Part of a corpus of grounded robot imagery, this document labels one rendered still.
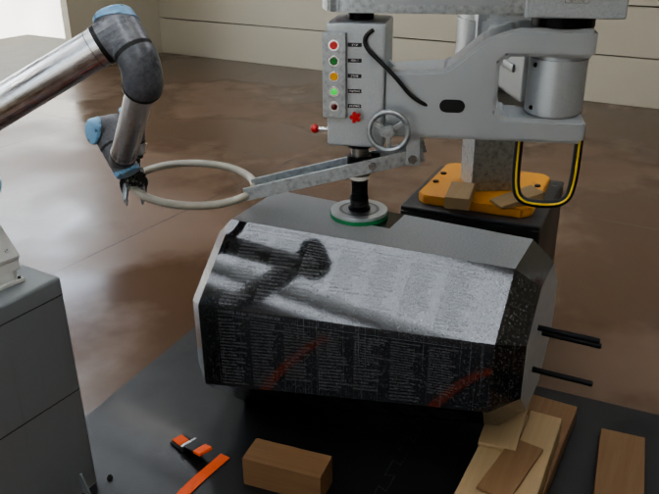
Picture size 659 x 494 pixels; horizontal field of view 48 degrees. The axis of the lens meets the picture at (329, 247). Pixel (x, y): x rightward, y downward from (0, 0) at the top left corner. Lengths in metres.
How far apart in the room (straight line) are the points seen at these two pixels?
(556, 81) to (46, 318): 1.79
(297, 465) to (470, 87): 1.42
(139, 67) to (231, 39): 8.47
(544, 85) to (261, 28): 7.95
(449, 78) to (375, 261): 0.66
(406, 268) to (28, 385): 1.27
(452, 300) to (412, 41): 6.88
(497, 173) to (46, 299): 1.89
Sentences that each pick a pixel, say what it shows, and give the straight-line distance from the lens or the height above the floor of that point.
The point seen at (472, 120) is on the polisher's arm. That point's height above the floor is 1.26.
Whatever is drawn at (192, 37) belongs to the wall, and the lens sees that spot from 11.06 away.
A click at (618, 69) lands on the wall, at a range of 8.42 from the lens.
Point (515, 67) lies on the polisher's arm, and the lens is 2.74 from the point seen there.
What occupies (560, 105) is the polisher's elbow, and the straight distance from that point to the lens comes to 2.56.
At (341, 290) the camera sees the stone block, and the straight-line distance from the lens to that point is 2.53.
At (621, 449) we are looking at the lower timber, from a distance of 3.02.
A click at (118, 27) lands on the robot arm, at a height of 1.62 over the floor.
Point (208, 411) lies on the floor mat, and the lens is 3.18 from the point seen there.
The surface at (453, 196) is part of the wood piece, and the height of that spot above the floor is 0.83.
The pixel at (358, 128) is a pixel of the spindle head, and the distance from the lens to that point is 2.58.
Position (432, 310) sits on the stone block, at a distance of 2.44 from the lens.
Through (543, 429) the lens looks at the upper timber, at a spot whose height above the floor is 0.19.
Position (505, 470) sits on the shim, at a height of 0.21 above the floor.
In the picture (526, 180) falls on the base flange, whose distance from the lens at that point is 3.47.
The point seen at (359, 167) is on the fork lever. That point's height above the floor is 1.06.
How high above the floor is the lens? 1.91
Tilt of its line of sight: 25 degrees down
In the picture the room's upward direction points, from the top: 1 degrees counter-clockwise
